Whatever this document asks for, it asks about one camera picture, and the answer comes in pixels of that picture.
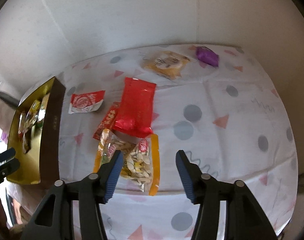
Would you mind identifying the white and red snack packet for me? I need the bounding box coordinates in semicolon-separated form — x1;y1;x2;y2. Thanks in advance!
68;90;106;114

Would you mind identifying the yellow crinkled snack packet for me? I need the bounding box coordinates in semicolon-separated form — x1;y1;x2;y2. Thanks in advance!
25;99;41;130

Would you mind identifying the clear orange-edged seed packet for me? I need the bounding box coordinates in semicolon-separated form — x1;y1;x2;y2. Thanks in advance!
92;129;160;196

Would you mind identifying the white patterned sheet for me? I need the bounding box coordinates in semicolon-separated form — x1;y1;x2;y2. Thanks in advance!
7;44;299;240

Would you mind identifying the large red snack packet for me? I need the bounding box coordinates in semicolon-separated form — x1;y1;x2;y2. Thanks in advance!
112;77;157;138

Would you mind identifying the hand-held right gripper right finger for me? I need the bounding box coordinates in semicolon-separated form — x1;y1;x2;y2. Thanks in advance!
176;150;277;240

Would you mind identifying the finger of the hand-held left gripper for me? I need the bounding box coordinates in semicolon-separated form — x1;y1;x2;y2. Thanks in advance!
0;147;16;167
0;158;21;183

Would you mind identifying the small red snack packet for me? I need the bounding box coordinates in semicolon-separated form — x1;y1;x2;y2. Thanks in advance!
92;102;121;140

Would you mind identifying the pink curtain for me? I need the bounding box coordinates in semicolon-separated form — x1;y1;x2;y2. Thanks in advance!
0;96;18;130

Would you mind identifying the purple snack packet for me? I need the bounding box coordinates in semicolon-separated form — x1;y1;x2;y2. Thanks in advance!
196;46;219;67

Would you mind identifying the gold tin box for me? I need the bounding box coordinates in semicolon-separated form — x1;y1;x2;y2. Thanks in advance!
6;77;66;189

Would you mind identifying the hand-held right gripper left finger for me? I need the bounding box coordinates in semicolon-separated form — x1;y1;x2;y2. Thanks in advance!
21;150;124;240

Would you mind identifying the yellow and white cookie packet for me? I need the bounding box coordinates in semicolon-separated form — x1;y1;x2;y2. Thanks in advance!
141;51;191;80

